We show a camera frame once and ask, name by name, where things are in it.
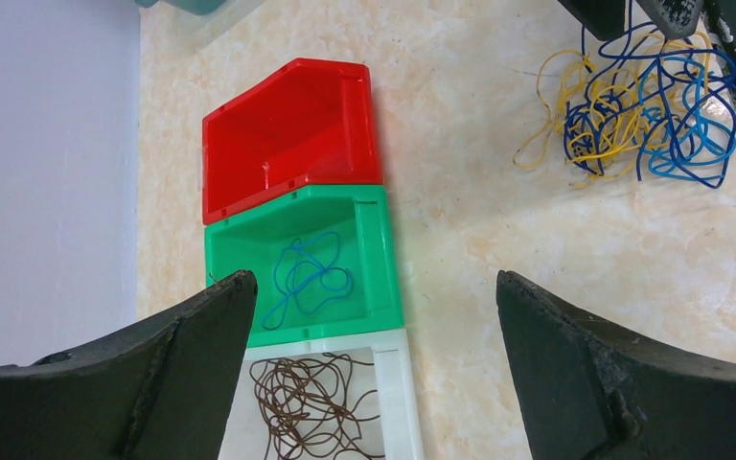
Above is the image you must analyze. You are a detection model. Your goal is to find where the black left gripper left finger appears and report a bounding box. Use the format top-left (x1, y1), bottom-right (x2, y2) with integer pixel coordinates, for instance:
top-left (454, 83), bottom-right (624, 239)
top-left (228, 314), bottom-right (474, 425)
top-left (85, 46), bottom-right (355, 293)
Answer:
top-left (0, 270), bottom-right (258, 459)

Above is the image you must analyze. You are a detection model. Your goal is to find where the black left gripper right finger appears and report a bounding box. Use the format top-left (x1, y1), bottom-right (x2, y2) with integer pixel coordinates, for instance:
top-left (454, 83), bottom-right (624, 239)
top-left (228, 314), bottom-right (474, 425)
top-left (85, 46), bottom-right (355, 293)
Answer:
top-left (496, 271), bottom-right (736, 459)

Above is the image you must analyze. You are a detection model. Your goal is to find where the coloured cable bundle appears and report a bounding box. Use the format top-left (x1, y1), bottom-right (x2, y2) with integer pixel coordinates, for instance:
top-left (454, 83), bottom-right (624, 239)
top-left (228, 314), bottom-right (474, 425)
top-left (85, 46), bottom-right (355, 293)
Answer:
top-left (512, 0), bottom-right (736, 191)

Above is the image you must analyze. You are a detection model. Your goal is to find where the brown cable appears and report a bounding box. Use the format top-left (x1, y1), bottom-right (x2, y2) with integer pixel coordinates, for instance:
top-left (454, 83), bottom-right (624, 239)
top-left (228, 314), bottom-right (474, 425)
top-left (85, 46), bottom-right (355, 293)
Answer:
top-left (248, 353), bottom-right (387, 460)

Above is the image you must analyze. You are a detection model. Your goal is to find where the blue cable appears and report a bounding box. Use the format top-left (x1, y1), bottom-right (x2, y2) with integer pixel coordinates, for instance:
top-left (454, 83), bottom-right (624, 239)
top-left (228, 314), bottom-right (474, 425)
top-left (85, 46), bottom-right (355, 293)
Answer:
top-left (261, 231), bottom-right (356, 332)

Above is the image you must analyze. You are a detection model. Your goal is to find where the white plastic bin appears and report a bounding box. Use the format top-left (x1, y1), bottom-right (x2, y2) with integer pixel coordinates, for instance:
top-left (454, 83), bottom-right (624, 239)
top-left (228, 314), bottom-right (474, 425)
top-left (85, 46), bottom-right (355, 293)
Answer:
top-left (218, 329), bottom-right (424, 459)

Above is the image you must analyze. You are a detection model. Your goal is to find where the green plastic bin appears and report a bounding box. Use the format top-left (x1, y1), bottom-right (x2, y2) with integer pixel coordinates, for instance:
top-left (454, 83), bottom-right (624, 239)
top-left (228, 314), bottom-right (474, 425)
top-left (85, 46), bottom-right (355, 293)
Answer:
top-left (204, 185), bottom-right (404, 348)

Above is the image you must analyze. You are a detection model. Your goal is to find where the red plastic bin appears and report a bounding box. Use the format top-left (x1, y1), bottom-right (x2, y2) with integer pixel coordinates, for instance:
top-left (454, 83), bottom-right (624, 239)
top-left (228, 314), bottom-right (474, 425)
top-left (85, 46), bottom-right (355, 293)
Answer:
top-left (201, 57), bottom-right (384, 225)

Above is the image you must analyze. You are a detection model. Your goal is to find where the teal transparent plastic basin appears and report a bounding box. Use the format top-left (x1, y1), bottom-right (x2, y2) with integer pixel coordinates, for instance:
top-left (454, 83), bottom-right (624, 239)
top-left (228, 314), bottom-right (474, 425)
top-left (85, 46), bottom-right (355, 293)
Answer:
top-left (134, 0), bottom-right (227, 16)

